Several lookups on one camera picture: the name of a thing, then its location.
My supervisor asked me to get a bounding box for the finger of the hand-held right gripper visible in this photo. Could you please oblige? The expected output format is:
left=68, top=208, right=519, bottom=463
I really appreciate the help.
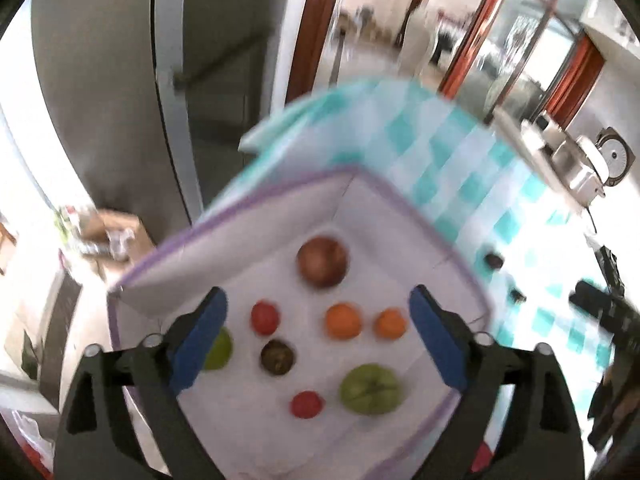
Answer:
left=570, top=281, right=640, bottom=356
left=596, top=245, right=627, bottom=299

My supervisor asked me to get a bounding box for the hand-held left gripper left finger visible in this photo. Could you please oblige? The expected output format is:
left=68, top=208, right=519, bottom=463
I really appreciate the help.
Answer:
left=54, top=286, right=231, bottom=480

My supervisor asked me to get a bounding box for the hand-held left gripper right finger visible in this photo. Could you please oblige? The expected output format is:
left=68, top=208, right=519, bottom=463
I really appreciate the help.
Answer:
left=408, top=284, right=586, bottom=480

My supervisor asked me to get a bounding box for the smooth green tomato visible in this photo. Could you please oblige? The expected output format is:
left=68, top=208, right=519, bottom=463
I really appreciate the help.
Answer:
left=202, top=326, right=234, bottom=372

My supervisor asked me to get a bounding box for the small orange kumquat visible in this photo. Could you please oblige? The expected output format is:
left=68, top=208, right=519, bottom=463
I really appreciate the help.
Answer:
left=373, top=307, right=408, bottom=340
left=325, top=302, right=363, bottom=341

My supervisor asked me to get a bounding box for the red cherry tomato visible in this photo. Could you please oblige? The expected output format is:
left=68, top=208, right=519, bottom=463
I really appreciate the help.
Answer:
left=291, top=391, right=325, bottom=419
left=250, top=300, right=281, bottom=336

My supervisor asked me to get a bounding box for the dark brown wrinkled fruit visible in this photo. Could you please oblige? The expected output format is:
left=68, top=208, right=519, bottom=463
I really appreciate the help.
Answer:
left=260, top=339, right=295, bottom=376

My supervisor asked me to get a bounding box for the green tomato with star calyx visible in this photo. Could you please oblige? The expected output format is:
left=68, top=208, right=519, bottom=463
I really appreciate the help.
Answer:
left=339, top=363, right=404, bottom=416

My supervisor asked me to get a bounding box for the purple storage box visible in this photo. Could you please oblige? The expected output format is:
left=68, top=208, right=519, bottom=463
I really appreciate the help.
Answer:
left=106, top=167, right=496, bottom=480

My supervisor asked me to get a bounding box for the red-brown round fruit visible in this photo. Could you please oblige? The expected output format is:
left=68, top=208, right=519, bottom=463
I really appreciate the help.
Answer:
left=296, top=236, right=349, bottom=289

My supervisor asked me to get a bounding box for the white kitchen appliance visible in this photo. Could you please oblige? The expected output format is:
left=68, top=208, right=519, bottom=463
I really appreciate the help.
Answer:
left=550, top=135, right=608, bottom=201

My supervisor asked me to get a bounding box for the round dial scale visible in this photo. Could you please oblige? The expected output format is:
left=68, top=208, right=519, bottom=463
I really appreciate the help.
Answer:
left=597, top=127, right=636, bottom=181

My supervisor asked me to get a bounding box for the cardboard box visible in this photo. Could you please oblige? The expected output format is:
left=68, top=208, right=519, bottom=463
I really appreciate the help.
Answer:
left=82, top=209, right=156, bottom=261

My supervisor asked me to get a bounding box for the teal white checkered tablecloth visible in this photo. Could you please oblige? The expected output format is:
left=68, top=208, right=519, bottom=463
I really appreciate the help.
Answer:
left=239, top=76, right=616, bottom=401

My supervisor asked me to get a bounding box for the grey door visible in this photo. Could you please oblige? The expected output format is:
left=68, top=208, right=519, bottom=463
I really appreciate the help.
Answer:
left=31, top=0, right=281, bottom=226

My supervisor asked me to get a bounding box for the black cable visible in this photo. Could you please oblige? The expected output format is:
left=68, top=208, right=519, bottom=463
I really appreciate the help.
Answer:
left=582, top=200, right=601, bottom=236

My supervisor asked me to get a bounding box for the wooden glass door frame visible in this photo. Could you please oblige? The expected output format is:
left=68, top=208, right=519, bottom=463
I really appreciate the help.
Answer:
left=440, top=0, right=606, bottom=126

